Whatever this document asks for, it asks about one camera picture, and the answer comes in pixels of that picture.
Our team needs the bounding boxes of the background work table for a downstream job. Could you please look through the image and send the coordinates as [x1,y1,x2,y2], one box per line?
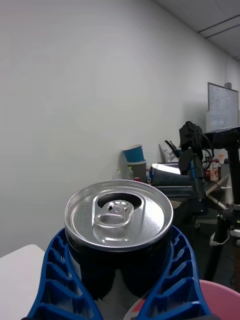
[149,173,232,211]

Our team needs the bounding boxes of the black camera tripod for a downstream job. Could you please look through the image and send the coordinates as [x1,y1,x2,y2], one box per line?
[203,126,240,286]

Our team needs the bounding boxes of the black case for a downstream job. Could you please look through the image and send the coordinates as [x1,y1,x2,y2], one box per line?
[149,162,194,187]

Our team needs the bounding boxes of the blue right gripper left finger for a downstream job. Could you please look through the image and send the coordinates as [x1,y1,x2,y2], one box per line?
[26,227,105,320]

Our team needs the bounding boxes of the whiteboard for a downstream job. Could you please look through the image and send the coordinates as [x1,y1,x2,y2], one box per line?
[207,82,239,133]

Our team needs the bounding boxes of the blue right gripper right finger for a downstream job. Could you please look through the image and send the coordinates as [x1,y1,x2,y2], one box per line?
[139,224,212,320]

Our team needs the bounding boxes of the black drink can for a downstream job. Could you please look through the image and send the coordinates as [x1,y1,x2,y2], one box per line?
[64,179,174,301]

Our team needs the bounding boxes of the bottle with pale label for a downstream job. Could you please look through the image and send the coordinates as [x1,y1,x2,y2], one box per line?
[209,159,222,182]

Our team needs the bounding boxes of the grey plastic bin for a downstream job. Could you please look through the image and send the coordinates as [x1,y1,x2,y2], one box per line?
[126,159,148,184]

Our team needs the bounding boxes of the pink plastic bin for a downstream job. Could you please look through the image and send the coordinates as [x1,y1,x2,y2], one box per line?
[123,279,240,320]

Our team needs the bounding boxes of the blue plastic bin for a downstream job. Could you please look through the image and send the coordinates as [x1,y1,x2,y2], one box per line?
[122,144,146,164]

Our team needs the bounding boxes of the black equipment stand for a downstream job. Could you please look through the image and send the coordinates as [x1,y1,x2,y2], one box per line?
[178,120,215,230]

